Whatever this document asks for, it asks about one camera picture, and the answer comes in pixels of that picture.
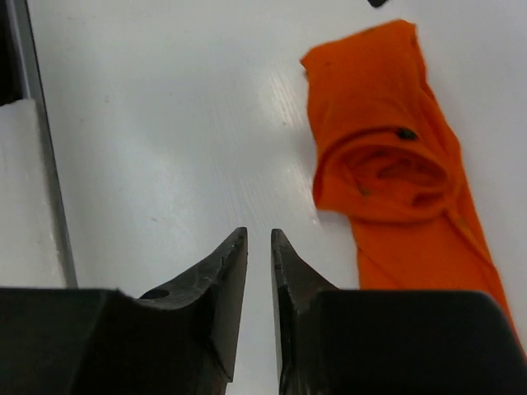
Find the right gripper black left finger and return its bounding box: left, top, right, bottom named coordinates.
left=1, top=227, right=248, bottom=394

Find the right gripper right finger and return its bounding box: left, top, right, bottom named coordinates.
left=271, top=229, right=526, bottom=394

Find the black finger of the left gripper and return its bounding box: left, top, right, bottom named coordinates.
left=367, top=0, right=389, bottom=7

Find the orange t-shirt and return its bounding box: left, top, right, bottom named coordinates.
left=299, top=18, right=527, bottom=359

